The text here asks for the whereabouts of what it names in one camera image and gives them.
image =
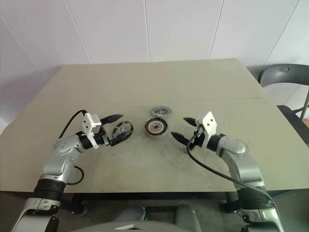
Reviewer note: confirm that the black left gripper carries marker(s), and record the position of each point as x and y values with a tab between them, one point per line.
102	139

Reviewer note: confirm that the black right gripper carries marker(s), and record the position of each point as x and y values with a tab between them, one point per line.
198	140

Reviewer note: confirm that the silver motor stator housing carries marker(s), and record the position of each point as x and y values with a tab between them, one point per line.
155	127

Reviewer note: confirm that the silver round gear plate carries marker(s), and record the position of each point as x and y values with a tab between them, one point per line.
157	111

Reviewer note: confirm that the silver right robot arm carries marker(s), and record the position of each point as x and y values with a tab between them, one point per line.
243	166

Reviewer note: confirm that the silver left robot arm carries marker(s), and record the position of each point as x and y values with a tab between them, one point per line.
60	169

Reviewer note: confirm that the black table leg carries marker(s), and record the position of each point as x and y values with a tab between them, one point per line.
229	204
79	205

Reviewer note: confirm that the grey rounded pad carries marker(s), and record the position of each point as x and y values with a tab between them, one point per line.
187	217
132	213

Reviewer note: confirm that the grey robot torso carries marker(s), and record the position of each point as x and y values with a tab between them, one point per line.
108	227

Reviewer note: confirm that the black folding chair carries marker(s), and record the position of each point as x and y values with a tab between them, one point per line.
285	72

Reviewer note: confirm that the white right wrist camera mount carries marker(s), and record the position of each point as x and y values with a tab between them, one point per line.
208	122

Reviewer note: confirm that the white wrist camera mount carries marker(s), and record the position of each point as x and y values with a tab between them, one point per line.
90	123
208	122

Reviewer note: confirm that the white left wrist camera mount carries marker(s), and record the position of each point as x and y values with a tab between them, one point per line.
90	123

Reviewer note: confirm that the black table frame bar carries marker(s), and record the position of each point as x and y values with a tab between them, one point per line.
144	195

